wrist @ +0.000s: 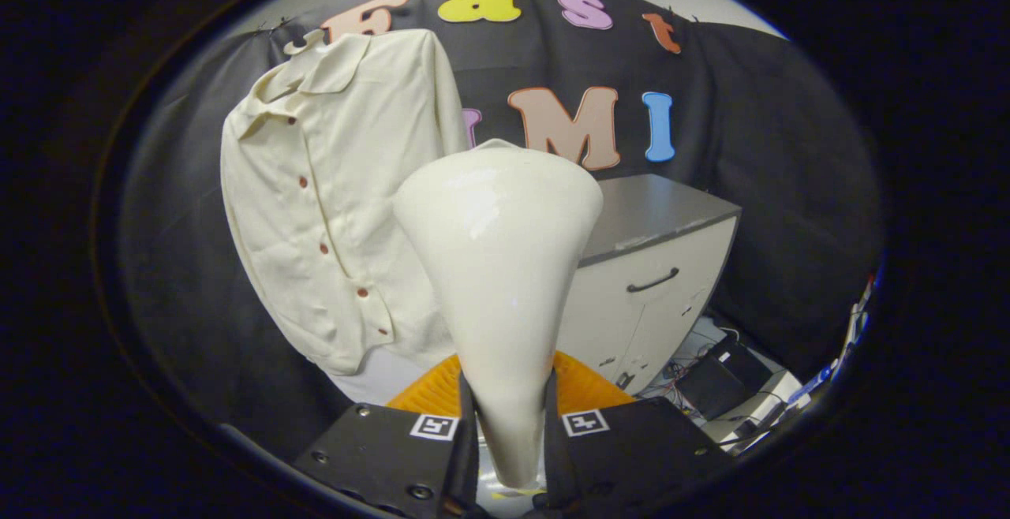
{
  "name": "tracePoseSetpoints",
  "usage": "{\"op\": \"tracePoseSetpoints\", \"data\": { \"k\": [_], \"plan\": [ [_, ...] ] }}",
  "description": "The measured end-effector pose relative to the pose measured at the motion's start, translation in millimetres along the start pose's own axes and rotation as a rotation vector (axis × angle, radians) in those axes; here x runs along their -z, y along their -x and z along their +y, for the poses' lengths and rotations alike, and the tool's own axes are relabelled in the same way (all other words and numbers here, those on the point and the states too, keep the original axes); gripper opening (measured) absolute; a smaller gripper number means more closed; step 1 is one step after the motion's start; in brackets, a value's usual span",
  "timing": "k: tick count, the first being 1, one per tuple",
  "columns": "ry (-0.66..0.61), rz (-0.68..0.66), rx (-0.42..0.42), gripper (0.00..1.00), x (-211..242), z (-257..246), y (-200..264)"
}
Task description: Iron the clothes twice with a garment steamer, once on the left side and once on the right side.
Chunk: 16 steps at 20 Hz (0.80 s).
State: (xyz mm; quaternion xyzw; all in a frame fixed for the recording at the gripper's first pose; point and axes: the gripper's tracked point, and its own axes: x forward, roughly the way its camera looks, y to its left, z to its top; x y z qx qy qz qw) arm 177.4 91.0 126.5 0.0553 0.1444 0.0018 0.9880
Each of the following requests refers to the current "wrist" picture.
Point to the cream button-up shirt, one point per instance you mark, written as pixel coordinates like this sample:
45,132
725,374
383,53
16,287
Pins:
363,188

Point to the black box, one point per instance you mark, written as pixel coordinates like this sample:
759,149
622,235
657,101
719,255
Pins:
722,377

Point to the yellow and black floor tape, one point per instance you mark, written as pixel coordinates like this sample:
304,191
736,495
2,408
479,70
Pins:
517,494

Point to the white garment steamer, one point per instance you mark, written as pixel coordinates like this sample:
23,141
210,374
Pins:
497,251

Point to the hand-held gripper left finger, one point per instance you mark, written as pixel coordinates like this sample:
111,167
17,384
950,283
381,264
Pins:
467,472

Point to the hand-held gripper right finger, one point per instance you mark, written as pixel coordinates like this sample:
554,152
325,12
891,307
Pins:
557,472

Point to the white plastic hanger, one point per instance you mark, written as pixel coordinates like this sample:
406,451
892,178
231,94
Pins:
304,44

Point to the white ironing pad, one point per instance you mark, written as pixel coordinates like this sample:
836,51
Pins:
379,377

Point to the blue pen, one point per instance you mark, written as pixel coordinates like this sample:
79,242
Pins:
819,375

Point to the white stand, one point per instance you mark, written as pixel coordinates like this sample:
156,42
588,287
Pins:
854,330

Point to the grey and white cabinet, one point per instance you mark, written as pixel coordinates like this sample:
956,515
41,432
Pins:
655,211

